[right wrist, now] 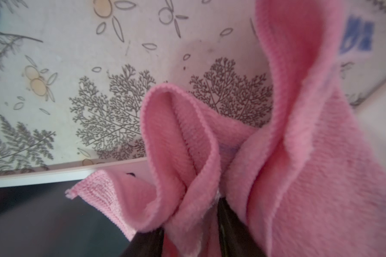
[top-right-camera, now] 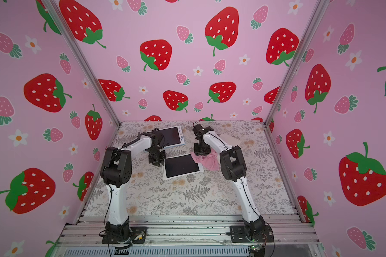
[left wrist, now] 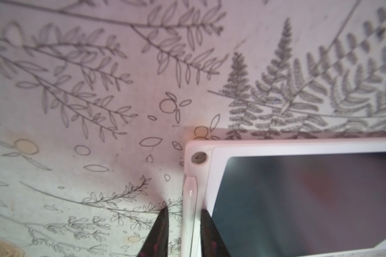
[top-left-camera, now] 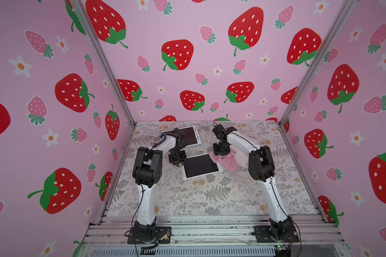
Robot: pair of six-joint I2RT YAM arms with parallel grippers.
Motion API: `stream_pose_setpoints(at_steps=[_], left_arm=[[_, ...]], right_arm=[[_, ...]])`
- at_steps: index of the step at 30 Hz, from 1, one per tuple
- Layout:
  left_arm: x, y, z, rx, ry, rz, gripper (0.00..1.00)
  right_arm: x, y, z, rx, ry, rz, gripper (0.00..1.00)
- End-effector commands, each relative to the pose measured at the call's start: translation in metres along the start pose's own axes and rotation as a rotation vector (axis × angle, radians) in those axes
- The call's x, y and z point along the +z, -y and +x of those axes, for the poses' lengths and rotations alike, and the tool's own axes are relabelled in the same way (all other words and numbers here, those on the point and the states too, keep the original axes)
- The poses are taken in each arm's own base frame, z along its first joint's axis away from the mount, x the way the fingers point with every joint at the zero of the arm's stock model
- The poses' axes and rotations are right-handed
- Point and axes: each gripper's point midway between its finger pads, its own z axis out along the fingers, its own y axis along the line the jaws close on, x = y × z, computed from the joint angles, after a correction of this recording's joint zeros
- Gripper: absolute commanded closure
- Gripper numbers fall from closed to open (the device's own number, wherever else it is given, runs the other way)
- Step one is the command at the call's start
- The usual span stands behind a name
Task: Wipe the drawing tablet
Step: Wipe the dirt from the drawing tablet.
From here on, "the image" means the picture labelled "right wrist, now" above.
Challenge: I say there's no pink fluffy cloth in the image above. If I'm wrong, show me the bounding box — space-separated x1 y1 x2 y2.
66 1 386 257

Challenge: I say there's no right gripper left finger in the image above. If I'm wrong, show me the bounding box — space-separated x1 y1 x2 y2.
120 228 164 257

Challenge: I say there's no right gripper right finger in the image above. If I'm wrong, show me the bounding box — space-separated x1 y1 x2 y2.
217 198 267 257

